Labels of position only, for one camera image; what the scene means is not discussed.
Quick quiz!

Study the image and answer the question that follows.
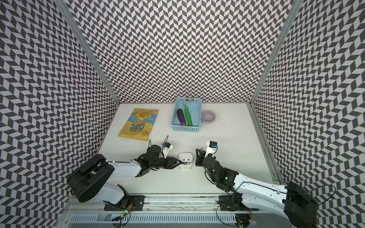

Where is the lilac ceramic bowl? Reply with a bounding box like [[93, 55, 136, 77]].
[[201, 110, 216, 124]]

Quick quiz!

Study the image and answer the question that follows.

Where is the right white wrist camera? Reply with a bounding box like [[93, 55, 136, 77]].
[[205, 141, 218, 157]]

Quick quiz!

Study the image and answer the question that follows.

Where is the purple toy eggplant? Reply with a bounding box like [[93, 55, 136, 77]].
[[176, 109, 187, 126]]

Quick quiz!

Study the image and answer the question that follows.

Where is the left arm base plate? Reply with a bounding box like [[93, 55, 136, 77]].
[[104, 195, 145, 212]]

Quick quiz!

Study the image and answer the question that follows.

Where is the light blue plastic basket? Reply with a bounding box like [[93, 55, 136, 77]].
[[171, 97, 202, 133]]

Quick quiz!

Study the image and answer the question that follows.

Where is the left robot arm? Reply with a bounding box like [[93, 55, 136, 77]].
[[67, 142, 183, 207]]

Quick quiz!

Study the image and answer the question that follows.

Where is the green toy cucumber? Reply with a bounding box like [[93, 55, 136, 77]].
[[184, 105, 193, 126]]

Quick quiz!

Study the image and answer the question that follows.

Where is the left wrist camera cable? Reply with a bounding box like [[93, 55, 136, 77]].
[[147, 135, 169, 149]]

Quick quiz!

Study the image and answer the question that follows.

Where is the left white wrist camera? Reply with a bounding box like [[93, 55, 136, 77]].
[[162, 142, 173, 158]]

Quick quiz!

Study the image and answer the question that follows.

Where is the yellow blue chips bag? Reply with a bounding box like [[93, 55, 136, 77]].
[[118, 108, 158, 141]]

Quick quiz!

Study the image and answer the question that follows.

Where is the aluminium front rail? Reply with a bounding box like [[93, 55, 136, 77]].
[[62, 193, 267, 214]]

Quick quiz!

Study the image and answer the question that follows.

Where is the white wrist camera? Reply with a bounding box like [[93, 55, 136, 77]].
[[162, 142, 173, 158], [205, 141, 218, 157]]

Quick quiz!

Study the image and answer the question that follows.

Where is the white alarm clock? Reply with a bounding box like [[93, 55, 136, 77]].
[[178, 152, 194, 169]]

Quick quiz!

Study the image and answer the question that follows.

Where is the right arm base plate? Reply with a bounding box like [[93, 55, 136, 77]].
[[218, 195, 250, 211]]

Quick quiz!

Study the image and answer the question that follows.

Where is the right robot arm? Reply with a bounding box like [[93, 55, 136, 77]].
[[195, 149, 318, 228]]

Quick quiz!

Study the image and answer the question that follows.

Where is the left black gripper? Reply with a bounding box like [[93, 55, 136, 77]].
[[150, 156, 182, 170]]

